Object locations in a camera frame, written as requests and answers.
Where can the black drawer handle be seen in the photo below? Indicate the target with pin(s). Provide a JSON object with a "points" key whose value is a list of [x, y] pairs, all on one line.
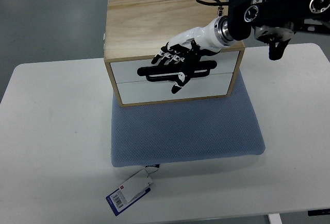
{"points": [[169, 72]]}

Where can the black table controller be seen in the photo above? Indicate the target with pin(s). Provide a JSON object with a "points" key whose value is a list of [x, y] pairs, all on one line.
{"points": [[319, 212]]}

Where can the white table leg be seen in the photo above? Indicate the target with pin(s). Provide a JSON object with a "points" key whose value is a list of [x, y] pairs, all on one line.
{"points": [[274, 219]]}

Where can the wooden drawer cabinet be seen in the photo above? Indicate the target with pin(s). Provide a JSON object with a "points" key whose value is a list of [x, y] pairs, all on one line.
{"points": [[137, 29]]}

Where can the white drawer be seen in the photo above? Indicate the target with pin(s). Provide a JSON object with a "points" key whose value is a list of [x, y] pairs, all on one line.
{"points": [[126, 71]]}

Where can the blue grey cushion mat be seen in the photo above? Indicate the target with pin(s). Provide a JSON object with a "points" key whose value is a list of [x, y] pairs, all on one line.
{"points": [[186, 131]]}

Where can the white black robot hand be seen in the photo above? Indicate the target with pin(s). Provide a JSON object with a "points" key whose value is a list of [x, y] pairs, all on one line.
{"points": [[190, 46]]}

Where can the white blue product tag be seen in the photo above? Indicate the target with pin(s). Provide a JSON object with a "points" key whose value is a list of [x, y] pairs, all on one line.
{"points": [[130, 191]]}

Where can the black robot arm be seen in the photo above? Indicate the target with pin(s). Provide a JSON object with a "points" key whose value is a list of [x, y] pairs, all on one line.
{"points": [[273, 22]]}

